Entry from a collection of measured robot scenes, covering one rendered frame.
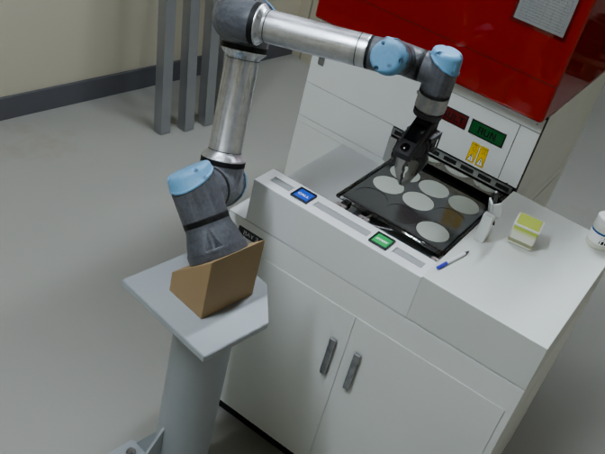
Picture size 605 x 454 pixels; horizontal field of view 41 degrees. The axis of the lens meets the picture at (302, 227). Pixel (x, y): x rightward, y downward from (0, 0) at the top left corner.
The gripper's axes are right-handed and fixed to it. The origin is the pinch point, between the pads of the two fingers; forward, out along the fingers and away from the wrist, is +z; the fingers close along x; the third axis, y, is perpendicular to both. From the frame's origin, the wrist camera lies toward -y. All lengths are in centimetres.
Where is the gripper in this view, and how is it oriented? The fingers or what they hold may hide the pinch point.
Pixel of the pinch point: (401, 181)
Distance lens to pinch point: 203.2
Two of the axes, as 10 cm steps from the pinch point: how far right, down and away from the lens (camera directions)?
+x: -8.0, -4.8, 3.7
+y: 5.6, -3.8, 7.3
